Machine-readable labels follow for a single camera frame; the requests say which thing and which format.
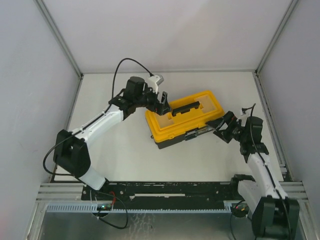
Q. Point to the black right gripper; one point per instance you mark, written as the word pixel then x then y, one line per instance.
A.
pixel 230 128

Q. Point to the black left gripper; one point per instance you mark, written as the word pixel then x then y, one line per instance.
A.
pixel 158 105

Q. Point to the yellow black plastic toolbox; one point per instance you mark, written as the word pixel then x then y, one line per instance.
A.
pixel 187 120

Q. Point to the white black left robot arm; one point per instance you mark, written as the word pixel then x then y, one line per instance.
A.
pixel 71 151

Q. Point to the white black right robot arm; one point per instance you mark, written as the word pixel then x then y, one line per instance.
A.
pixel 274 214

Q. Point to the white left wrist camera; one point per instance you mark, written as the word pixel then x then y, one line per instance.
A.
pixel 154 81

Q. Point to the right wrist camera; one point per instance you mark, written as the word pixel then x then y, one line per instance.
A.
pixel 244 114

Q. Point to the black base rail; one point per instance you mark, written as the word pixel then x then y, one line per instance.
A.
pixel 219 191

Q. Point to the grey cable duct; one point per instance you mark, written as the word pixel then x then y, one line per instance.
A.
pixel 94 207

